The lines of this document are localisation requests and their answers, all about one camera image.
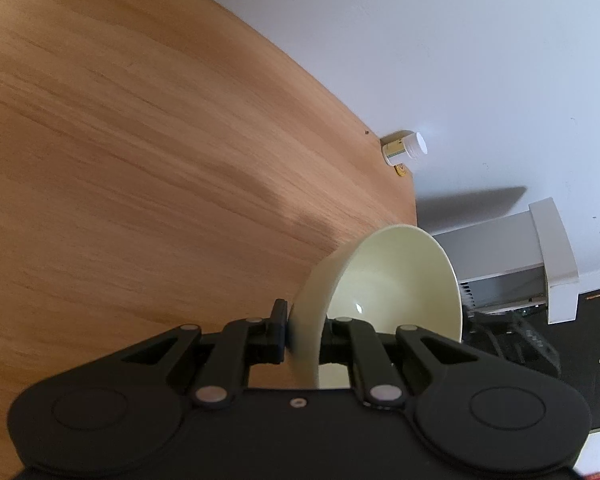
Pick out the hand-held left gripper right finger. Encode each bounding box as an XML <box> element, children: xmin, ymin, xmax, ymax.
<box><xmin>320</xmin><ymin>316</ymin><xmax>487</xmax><ymax>409</ymax></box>

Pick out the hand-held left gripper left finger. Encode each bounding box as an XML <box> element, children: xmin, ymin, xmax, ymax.
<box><xmin>107</xmin><ymin>299</ymin><xmax>291</xmax><ymax>409</ymax></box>

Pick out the pale yellow bowl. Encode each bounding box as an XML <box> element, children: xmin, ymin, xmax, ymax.
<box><xmin>287</xmin><ymin>223</ymin><xmax>465</xmax><ymax>391</ymax></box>

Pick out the white tower appliance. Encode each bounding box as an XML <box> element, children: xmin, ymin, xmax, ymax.
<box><xmin>429</xmin><ymin>197</ymin><xmax>580</xmax><ymax>325</ymax></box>

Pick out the white pill bottle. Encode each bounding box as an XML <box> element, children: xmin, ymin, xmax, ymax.
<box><xmin>381</xmin><ymin>131</ymin><xmax>429</xmax><ymax>167</ymax></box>

